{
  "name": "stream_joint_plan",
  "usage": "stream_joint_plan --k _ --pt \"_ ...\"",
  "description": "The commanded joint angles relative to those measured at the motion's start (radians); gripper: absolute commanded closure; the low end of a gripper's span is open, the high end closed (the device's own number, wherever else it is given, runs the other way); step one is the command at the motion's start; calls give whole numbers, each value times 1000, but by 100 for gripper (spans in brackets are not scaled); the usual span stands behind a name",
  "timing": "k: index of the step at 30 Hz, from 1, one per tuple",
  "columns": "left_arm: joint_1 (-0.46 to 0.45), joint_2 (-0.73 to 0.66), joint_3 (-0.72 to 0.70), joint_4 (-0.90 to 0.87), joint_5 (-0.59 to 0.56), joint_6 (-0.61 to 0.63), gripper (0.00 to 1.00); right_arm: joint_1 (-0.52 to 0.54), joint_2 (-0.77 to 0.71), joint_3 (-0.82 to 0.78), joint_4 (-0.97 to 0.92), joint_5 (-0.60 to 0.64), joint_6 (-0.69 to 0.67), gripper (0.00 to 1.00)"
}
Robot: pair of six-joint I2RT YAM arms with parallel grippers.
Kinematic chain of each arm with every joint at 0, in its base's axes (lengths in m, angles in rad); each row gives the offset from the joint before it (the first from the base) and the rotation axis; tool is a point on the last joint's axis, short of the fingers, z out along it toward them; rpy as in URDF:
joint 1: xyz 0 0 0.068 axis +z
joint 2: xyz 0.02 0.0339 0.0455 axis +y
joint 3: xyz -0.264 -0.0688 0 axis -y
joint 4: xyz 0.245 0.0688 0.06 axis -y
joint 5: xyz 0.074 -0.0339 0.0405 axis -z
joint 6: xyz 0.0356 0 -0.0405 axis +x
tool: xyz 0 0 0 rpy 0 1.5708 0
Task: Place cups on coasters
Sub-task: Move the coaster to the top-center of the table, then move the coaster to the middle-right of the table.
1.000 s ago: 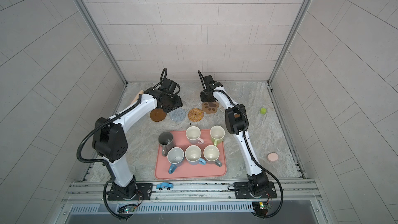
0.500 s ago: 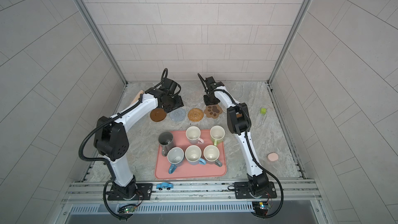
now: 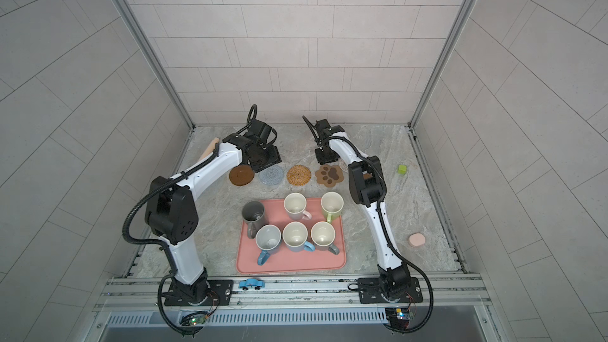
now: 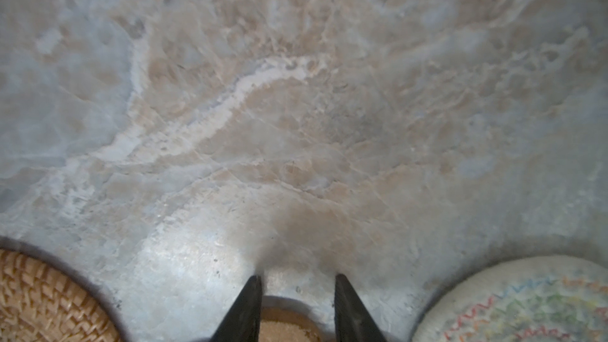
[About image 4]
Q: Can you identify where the white multicolour woven coaster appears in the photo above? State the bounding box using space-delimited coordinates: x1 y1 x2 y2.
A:
412 256 607 341

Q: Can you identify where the rattan woven coaster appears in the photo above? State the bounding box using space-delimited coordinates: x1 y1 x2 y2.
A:
1 250 121 341

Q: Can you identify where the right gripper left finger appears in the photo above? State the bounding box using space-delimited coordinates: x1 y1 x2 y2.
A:
210 275 263 342

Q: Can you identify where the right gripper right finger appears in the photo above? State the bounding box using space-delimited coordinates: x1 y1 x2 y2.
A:
334 274 387 342

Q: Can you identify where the cork paw coaster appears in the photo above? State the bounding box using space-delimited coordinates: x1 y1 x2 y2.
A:
258 307 323 342

